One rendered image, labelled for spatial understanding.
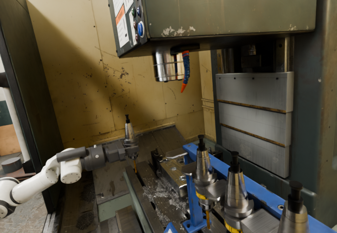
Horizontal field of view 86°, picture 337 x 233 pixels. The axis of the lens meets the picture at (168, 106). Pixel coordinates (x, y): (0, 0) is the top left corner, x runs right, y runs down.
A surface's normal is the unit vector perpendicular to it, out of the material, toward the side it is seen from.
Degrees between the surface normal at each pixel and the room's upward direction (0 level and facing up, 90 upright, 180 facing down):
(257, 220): 0
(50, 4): 90
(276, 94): 90
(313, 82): 90
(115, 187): 24
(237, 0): 90
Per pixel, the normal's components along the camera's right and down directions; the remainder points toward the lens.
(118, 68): 0.41, 0.15
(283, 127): -0.91, 0.19
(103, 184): 0.06, -0.83
